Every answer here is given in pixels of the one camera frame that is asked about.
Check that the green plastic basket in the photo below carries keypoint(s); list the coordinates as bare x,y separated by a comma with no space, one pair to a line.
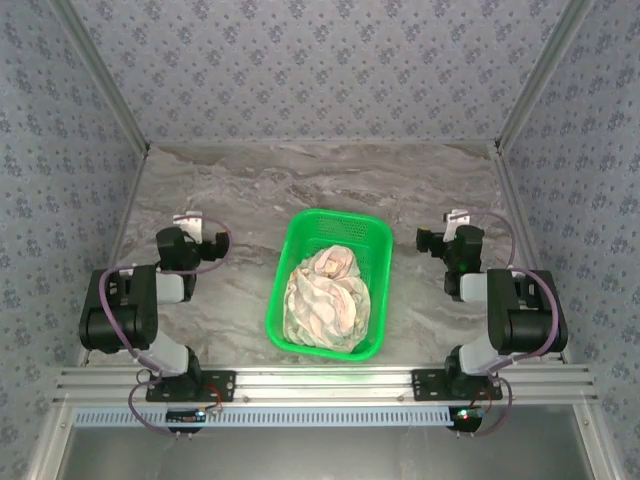
330,225

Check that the peach printed t-shirt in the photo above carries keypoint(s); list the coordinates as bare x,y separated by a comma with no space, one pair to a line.
325,300

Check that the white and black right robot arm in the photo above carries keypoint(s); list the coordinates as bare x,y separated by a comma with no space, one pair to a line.
525,320

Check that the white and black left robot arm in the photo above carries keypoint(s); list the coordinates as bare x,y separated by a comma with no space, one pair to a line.
117,320

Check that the small circuit board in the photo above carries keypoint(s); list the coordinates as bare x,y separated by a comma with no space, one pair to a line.
185,415
472,414

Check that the grey metal sheet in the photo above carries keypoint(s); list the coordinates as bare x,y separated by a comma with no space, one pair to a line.
320,455

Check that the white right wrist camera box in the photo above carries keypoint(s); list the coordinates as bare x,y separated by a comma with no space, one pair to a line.
452,227

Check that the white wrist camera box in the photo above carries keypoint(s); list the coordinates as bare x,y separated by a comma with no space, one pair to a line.
192,230
452,227

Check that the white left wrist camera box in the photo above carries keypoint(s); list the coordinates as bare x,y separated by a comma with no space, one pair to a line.
192,230

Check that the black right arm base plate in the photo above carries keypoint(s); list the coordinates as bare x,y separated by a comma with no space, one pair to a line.
425,385

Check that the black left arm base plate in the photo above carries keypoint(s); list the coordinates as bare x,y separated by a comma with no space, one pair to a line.
222,387

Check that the aluminium mounting rail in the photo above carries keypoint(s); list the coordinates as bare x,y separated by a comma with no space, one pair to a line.
320,382

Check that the aluminium frame post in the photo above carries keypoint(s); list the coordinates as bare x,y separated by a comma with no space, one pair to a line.
542,75
104,75
597,450
47,450

